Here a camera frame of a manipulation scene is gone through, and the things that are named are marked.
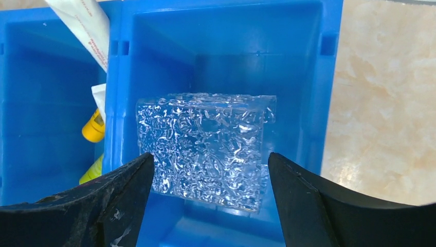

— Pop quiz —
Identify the tall white toothpaste tube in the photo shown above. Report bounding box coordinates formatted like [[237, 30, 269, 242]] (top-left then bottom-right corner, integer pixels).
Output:
[[45, 0, 110, 72]]

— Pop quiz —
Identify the orange yellow small tube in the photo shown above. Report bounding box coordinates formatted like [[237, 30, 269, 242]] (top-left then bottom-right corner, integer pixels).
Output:
[[82, 109, 105, 143]]

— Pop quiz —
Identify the clear textured square tray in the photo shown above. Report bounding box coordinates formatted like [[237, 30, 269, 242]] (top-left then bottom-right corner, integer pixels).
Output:
[[136, 93, 277, 212]]

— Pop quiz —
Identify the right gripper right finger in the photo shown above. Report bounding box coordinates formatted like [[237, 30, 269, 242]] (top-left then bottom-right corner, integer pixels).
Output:
[[268, 153, 435, 246]]

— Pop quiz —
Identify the yellow green tube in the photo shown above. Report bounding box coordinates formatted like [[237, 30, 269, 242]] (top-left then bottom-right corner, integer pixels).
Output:
[[79, 154, 104, 185]]

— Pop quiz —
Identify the blue divided plastic bin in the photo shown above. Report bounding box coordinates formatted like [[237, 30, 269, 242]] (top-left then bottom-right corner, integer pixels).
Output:
[[1, 1, 342, 246]]

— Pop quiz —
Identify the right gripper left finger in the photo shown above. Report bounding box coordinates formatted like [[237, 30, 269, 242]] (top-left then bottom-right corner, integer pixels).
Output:
[[1, 153, 155, 246]]

